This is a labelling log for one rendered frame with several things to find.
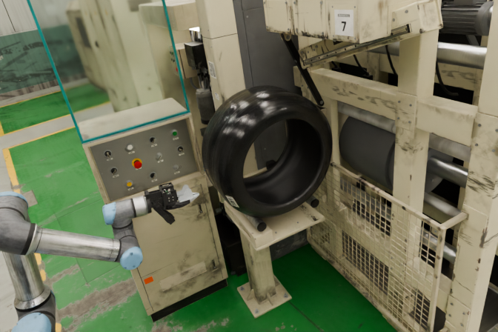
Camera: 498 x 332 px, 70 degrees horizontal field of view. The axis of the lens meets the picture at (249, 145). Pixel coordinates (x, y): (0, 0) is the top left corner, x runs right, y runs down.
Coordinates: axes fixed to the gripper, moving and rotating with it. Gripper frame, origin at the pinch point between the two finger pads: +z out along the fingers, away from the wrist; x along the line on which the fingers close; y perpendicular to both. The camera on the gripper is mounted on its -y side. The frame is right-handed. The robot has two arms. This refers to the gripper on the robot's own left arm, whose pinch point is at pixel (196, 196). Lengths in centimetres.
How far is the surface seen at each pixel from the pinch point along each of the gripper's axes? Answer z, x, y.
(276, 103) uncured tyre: 32.6, -9.1, 36.5
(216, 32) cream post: 23, 27, 61
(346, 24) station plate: 46, -30, 66
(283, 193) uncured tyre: 44.4, 4.5, -13.5
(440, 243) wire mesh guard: 70, -60, -8
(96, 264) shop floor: -49, 131, -117
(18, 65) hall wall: -157, 899, -62
